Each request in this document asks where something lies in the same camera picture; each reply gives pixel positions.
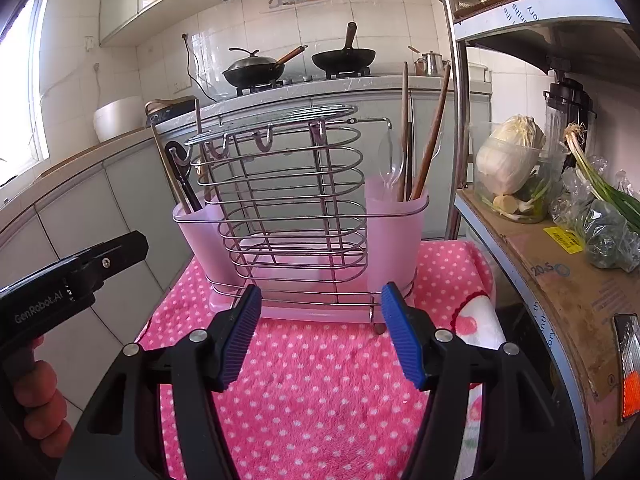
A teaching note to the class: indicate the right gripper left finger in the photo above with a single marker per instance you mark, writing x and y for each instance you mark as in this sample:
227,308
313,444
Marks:
150,399

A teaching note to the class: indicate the light wooden chopstick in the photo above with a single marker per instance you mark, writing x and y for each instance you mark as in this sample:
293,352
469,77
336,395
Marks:
174,184

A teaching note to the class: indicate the black plastic spoon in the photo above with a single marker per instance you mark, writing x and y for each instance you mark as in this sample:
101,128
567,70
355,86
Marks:
180,162

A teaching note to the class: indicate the brown wooden chopstick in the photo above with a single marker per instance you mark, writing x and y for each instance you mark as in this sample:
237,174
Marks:
404,131
429,151

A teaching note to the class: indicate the dark chopstick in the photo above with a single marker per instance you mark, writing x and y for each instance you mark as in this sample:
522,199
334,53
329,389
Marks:
409,162

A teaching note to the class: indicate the left hand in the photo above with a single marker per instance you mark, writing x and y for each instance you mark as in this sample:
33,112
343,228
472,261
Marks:
46,421

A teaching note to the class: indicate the pink plastic left cup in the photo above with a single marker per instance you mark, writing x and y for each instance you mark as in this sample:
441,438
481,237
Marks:
203,231

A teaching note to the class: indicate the pink plastic cup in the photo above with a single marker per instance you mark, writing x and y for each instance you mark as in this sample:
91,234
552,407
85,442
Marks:
203,231
394,232

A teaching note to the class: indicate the pink polka dot towel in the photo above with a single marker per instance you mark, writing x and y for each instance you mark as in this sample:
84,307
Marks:
330,401

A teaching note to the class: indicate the white rice cooker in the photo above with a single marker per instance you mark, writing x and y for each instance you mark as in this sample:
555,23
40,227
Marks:
118,117

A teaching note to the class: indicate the bagged green vegetables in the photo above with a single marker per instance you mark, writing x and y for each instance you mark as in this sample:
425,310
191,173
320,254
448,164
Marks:
605,236

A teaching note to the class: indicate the black induction cooker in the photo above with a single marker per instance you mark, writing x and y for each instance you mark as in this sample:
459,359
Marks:
159,111

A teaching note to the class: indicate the pink plastic right cup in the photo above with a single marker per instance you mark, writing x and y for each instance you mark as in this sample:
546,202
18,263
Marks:
394,232

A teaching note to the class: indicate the pink drip tray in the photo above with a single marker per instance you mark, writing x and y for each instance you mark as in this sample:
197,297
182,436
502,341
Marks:
310,279

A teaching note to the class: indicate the green onions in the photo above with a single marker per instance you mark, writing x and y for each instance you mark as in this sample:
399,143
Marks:
623,203

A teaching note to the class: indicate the napa cabbage in bag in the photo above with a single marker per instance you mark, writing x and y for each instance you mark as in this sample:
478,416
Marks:
509,154

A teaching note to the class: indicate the black wok with lid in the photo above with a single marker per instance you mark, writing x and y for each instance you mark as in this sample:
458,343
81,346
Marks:
255,70

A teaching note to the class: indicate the black blender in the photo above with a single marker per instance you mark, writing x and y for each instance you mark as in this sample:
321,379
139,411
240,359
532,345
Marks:
567,102

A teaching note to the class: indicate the steel kettle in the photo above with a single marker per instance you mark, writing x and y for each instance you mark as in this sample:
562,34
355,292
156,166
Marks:
433,64

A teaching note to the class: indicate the gas stove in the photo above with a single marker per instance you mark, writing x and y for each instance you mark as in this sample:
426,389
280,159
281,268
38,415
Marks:
283,82

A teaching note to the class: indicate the black frying pan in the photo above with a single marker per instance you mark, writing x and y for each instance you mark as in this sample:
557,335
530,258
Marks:
348,59

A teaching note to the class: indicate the metal shelf rack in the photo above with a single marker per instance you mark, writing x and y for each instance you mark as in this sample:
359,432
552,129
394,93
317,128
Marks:
595,42

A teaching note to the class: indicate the metal wire utensil rack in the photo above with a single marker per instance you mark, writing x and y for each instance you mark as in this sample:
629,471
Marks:
299,170

